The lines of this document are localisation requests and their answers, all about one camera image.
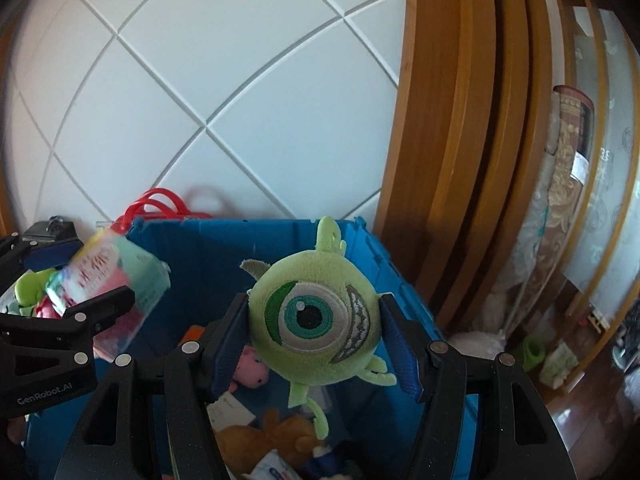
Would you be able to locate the blue plastic crate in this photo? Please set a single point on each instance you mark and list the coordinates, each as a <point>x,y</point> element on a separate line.
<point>200,270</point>

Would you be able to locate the wooden door frame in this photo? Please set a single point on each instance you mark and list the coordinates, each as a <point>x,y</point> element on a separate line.
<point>450,110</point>

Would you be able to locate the light green frog plush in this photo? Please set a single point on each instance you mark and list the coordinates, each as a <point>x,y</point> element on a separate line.
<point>30,285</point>

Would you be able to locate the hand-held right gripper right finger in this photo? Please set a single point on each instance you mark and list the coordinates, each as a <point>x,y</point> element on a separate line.
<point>402,350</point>

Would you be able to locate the patterned rolled rug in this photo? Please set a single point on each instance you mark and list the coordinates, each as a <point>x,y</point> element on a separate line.
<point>565,160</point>

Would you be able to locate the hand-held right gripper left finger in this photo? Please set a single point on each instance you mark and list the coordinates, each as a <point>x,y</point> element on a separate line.
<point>227,355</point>

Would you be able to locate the small pink pig plush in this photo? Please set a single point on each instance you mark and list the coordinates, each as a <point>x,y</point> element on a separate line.
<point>250,367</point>

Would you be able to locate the light green box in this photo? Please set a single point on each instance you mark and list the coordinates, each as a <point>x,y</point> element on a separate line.
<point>557,365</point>

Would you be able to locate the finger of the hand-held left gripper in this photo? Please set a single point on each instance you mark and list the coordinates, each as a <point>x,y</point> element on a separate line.
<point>105,305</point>
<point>50,255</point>

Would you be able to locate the green one-eyed monster plush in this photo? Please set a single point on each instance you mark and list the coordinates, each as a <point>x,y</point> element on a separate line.
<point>310,310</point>

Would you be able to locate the green plastic cup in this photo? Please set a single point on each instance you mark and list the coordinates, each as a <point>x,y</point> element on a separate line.
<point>532,352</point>

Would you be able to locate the white fluffy bundle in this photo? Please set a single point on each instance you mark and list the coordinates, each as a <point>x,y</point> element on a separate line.
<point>475,345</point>

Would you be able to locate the brown plush toy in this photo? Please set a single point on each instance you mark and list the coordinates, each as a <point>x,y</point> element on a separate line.
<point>270,435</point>

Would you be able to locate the colourful tissue pack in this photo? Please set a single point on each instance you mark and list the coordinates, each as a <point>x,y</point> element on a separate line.
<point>110,270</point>

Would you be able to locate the small wooden stool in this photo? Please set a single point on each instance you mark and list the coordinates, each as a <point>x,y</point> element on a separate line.
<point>598,319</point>

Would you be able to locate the red plastic box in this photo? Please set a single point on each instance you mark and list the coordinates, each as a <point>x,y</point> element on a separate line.
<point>172,215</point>

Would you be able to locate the white paper card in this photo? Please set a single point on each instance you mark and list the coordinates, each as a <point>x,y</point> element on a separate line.
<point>230,410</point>

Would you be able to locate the glass door wardrobe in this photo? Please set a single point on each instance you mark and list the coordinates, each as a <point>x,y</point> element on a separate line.
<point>610,110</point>

